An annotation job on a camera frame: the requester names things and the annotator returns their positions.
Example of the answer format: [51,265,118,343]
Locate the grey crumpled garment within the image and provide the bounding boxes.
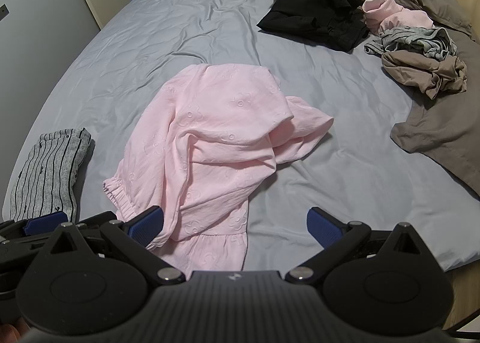
[364,26,459,62]

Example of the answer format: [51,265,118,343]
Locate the black garment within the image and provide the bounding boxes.
[257,0,372,53]

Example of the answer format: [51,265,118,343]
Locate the grey striped folded garment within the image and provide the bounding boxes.
[3,127,92,221]

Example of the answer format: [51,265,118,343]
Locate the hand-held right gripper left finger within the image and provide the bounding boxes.
[32,206,186,285]

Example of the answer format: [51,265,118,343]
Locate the person's left hand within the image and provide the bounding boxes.
[0,322,22,343]

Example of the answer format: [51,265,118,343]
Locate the grey door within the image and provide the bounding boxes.
[0,0,105,111]

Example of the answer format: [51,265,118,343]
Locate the taupe crumpled garment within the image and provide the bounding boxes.
[380,48,469,101]

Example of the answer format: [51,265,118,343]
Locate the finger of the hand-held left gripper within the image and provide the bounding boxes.
[15,213,76,239]
[73,211,119,231]

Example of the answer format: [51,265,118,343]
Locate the pink embossed pants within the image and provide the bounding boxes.
[102,63,335,278]

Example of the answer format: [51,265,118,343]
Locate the small pink garment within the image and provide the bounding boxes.
[362,0,435,37]

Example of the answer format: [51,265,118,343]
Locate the grey-brown duvet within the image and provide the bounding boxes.
[265,0,480,197]

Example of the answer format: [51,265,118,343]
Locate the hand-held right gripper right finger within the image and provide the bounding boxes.
[285,207,449,285]

